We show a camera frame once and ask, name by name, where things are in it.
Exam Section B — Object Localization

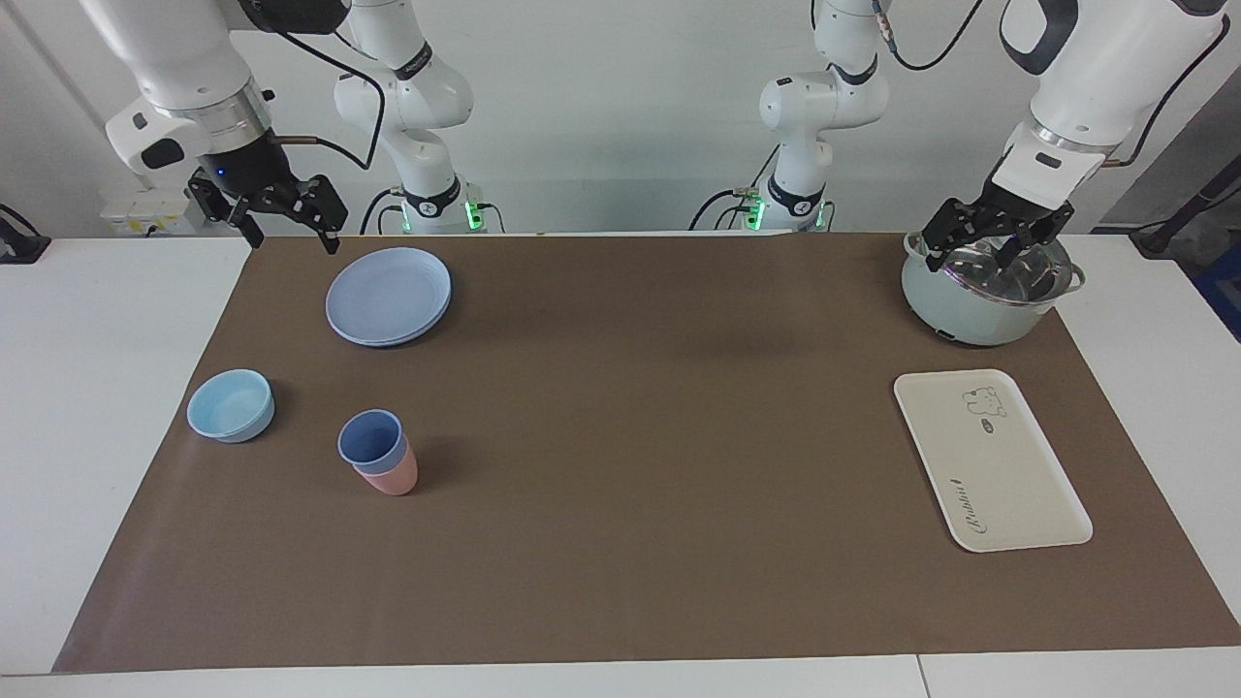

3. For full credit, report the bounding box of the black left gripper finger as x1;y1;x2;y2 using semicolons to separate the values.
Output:
920;198;982;273
988;227;1065;283

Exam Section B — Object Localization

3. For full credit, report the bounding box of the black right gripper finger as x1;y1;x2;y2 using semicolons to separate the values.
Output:
187;170;266;250
279;175;349;256

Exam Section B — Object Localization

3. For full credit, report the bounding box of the blue plastic cup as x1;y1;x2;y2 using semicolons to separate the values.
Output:
337;409;406;476

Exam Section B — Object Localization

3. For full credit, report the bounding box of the pink plastic cup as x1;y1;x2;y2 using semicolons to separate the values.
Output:
351;441;419;496

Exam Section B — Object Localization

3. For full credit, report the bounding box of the cream rabbit print tray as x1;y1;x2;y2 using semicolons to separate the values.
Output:
893;368;1094;554

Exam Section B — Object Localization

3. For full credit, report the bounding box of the glass pot lid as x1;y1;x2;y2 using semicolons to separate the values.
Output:
921;238;1073;307

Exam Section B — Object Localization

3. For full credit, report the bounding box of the pale green cooking pot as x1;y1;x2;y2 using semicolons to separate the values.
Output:
901;231;1086;347

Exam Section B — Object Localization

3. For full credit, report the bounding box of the white power strip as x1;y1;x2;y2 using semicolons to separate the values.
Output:
100;187;207;238

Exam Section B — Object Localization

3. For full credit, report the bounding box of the black stand pole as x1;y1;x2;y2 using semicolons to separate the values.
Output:
1130;155;1241;258

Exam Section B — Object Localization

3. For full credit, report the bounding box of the light blue bowl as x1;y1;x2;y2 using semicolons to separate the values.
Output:
186;368;275;444

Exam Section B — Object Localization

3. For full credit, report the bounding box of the blue box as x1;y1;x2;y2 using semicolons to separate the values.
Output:
1194;247;1241;342

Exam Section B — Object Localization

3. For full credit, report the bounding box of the black table clamp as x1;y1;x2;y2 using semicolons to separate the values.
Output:
0;204;51;265

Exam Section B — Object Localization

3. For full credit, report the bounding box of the brown table mat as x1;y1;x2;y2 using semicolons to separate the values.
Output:
53;233;1241;674

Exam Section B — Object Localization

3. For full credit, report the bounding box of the black base cable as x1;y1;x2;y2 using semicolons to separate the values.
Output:
360;187;404;235
688;143;782;232

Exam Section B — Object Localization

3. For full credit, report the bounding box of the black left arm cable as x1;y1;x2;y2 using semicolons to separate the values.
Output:
873;0;1232;168

